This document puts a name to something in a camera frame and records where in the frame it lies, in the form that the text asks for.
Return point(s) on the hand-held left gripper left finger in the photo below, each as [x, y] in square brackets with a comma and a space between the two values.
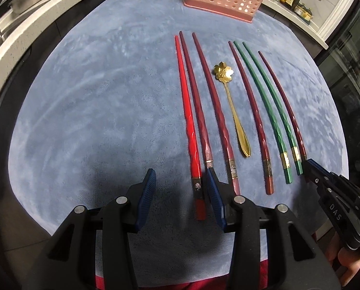
[146, 193]

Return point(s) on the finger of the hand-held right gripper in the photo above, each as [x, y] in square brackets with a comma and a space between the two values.
[312, 170]

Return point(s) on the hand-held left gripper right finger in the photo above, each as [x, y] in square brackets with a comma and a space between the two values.
[214, 193]

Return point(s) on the green chopstick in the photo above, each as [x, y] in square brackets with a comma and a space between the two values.
[295, 152]
[285, 158]

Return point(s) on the dark red chopstick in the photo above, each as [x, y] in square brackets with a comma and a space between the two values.
[213, 96]
[253, 105]
[195, 96]
[292, 114]

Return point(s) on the gold flower spoon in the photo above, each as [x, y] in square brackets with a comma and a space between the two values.
[237, 120]

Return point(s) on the bright red chopstick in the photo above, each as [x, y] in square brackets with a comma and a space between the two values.
[187, 111]

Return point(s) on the person's right hand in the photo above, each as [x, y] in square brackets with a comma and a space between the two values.
[344, 259]

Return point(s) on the red cloth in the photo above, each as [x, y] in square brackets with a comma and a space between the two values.
[183, 284]

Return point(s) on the black framed glass door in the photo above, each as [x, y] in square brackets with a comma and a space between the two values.
[349, 66]

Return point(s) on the blue plush mat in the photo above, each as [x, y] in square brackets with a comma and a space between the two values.
[92, 96]

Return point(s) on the small yellow seasoning jars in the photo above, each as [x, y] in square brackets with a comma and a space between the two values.
[305, 12]

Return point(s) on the white countertop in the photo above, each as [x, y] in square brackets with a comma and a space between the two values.
[26, 27]

